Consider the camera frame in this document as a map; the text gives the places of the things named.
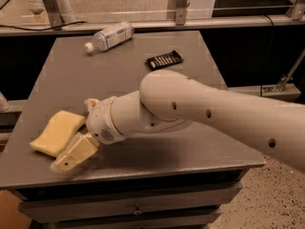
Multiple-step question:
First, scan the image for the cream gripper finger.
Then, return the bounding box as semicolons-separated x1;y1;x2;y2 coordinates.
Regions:
51;133;99;173
84;98;100;112

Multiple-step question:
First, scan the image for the round drawer knob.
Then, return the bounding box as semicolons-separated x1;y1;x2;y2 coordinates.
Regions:
132;207;143;216

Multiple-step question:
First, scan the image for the black cable on ledge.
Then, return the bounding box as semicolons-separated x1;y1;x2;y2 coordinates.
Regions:
0;20;88;32

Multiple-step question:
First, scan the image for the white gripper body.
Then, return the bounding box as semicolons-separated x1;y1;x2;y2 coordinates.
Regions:
86;96;125;145

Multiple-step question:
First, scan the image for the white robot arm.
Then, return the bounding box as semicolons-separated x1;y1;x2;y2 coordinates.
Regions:
53;70;305;171

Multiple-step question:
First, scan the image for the black rxbar chocolate wrapper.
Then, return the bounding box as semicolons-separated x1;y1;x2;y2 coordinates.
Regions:
146;51;184;71

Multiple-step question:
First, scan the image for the black cable at right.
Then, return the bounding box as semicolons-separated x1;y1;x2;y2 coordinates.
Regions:
259;14;275;97

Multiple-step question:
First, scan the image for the yellow sponge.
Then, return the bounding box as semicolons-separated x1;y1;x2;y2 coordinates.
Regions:
30;111;86;157

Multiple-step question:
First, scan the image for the metal upright bracket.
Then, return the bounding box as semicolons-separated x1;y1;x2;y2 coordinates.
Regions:
174;0;188;26

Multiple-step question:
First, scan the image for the clear plastic water bottle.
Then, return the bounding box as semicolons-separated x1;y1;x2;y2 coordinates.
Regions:
84;22;134;53

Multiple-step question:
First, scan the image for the grey drawer cabinet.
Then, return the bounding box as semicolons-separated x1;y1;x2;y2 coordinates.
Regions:
0;31;263;229

